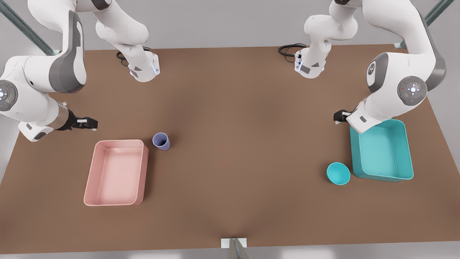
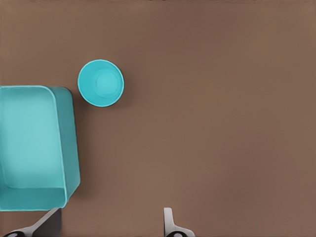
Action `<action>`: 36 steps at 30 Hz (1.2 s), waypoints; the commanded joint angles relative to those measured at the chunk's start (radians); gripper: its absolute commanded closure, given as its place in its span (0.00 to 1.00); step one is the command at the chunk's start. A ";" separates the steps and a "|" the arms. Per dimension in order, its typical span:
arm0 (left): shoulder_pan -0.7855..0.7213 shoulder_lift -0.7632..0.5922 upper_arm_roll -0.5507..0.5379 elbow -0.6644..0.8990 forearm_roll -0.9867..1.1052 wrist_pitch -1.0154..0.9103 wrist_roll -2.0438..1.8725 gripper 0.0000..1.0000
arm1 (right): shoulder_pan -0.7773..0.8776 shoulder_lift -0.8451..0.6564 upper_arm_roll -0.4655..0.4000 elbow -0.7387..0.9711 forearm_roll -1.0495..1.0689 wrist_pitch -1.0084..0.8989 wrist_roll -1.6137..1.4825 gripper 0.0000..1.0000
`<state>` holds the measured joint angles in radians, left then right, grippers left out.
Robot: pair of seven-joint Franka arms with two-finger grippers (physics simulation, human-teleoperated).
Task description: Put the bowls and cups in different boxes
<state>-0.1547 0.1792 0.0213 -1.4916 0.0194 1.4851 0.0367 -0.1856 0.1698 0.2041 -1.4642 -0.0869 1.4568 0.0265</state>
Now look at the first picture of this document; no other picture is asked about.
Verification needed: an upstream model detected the teal rectangular box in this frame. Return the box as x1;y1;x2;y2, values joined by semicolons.
349;119;414;182

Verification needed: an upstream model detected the teal bowl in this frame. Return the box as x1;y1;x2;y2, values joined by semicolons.
326;162;351;186

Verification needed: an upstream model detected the pink rectangular box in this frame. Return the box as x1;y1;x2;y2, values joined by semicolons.
84;140;149;206

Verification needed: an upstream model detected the purple cup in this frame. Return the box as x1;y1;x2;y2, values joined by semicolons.
152;132;171;151

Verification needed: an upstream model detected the black cable loop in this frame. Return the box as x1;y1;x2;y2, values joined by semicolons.
116;46;153;67
278;43;308;64

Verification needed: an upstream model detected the silver frame post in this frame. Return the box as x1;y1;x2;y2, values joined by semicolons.
0;2;60;56
221;237;251;259
394;0;454;49

